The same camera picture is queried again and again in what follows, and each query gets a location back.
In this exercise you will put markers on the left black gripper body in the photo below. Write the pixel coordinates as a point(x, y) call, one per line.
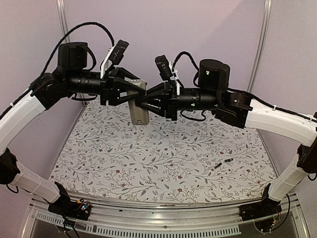
point(106, 85)

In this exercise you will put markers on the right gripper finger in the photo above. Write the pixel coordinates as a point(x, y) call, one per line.
point(156, 106)
point(155, 92)

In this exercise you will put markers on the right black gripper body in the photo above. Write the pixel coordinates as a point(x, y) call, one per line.
point(171, 106)

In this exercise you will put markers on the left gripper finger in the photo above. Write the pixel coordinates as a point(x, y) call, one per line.
point(128, 76)
point(132, 92)

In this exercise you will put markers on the white grey remote control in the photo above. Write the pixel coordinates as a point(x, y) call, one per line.
point(138, 115)

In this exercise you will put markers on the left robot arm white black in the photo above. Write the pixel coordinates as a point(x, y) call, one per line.
point(70, 77)

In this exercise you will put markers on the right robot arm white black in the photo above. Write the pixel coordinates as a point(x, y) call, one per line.
point(240, 109)

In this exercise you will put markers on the floral patterned table mat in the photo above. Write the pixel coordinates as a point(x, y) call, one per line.
point(164, 161)

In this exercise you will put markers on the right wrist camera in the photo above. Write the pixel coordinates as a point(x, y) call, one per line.
point(163, 66)

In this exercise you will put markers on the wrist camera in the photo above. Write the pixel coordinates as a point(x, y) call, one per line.
point(118, 52)
point(163, 66)

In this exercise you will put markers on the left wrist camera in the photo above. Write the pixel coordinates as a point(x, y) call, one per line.
point(118, 52)

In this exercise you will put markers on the left aluminium frame post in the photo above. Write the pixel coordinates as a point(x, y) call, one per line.
point(64, 29)

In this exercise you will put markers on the aluminium frame post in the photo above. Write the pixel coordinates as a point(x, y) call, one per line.
point(261, 44)
point(64, 29)

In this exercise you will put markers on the aluminium front rail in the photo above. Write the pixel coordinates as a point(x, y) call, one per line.
point(115, 218)

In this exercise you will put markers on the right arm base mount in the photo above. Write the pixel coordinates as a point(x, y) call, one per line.
point(259, 209)

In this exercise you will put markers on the right aluminium frame post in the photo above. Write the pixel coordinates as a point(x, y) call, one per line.
point(261, 44)

